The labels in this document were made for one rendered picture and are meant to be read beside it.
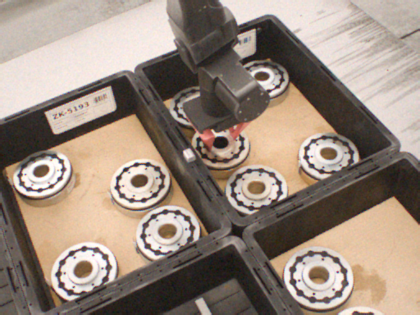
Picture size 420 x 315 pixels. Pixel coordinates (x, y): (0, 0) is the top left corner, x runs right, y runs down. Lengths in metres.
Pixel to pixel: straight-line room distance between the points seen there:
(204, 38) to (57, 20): 2.10
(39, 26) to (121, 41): 1.38
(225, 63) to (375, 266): 0.38
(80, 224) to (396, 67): 0.81
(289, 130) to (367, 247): 0.27
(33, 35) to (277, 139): 1.91
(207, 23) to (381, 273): 0.45
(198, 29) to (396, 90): 0.70
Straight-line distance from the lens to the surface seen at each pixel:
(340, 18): 1.53
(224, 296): 0.89
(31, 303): 0.83
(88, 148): 1.09
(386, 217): 0.97
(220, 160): 0.98
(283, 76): 1.12
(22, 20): 2.93
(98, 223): 0.98
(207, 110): 0.90
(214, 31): 0.79
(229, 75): 0.80
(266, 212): 0.84
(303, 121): 1.08
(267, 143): 1.05
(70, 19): 2.84
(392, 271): 0.92
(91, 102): 1.07
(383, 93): 1.34
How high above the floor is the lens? 1.63
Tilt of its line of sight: 51 degrees down
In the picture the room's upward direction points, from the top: 7 degrees counter-clockwise
